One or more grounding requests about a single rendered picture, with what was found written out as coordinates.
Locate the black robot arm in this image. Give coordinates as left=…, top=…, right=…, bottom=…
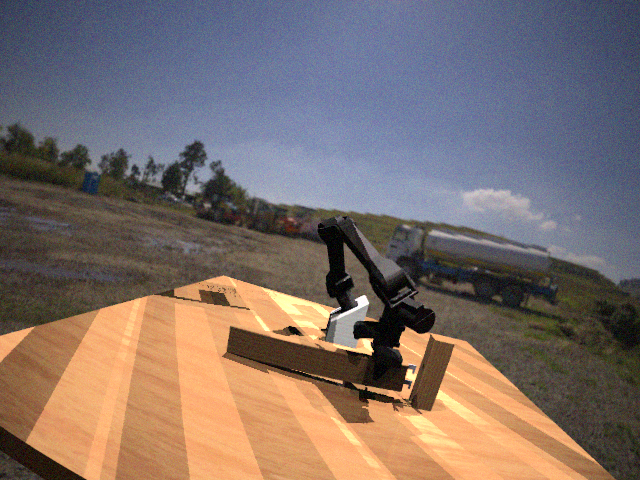
left=317, top=214, right=435, bottom=344

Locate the brown wooden post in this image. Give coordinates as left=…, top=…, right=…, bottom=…
left=408, top=333, right=455, bottom=412

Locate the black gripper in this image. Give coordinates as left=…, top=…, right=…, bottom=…
left=370, top=315, right=405, bottom=381

